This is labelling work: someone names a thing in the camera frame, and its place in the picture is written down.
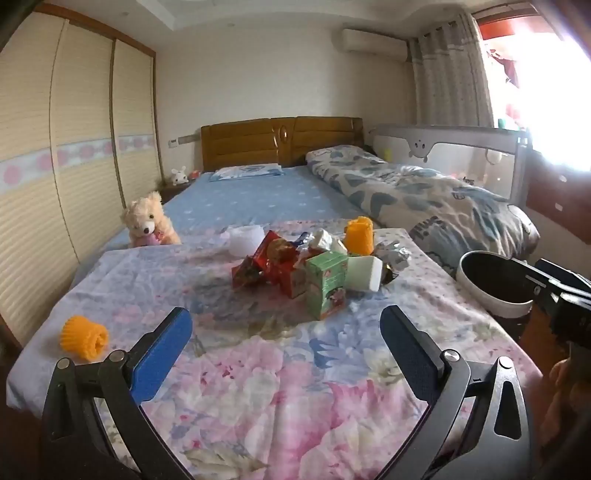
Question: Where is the blue bed sheet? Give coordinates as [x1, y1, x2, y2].
[69, 166, 384, 287]

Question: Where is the orange foam fruit net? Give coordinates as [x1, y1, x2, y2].
[345, 216, 375, 256]
[60, 315, 110, 361]

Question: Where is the foil wrapper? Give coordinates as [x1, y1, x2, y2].
[373, 240, 413, 282]

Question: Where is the blue heart print quilt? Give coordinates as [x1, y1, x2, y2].
[306, 144, 541, 273]

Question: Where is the beige teddy bear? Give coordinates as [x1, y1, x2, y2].
[121, 191, 182, 248]

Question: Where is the wooden nightstand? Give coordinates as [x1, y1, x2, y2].
[159, 173, 199, 204]

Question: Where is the cream sliding door wardrobe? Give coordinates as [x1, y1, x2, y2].
[0, 2, 162, 352]

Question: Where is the red snack packet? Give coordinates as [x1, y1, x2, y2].
[253, 230, 298, 271]

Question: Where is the small colourful snack wrapper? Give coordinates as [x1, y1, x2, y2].
[231, 255, 269, 291]

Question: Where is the red carton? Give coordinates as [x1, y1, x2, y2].
[276, 264, 309, 299]

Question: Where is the blue and white pillow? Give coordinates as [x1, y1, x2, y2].
[209, 164, 284, 182]

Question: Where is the dark wooden dresser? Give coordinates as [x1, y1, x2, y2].
[526, 134, 591, 236]

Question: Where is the person's right hand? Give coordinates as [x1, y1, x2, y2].
[540, 355, 591, 441]

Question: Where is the black white-rimmed trash bin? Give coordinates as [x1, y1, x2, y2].
[456, 251, 539, 320]

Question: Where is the floral blanket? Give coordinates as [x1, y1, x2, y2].
[7, 219, 546, 480]

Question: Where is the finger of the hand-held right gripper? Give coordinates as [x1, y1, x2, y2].
[515, 268, 561, 305]
[534, 258, 591, 289]

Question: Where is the green drink carton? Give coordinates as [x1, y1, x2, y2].
[305, 251, 350, 321]

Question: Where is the grey patterned curtain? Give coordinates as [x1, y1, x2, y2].
[409, 11, 497, 127]

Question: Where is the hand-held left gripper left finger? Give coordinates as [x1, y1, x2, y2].
[41, 306, 195, 480]

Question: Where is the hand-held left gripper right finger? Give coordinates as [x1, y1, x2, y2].
[379, 305, 529, 480]

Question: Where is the wooden headboard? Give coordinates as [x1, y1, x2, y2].
[200, 116, 364, 172]

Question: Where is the crumpled white tissue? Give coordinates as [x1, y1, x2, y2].
[307, 229, 348, 256]

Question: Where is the grey bed guard rail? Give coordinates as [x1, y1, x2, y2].
[369, 124, 532, 204]

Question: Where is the white air conditioner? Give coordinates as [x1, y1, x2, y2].
[342, 28, 409, 62]

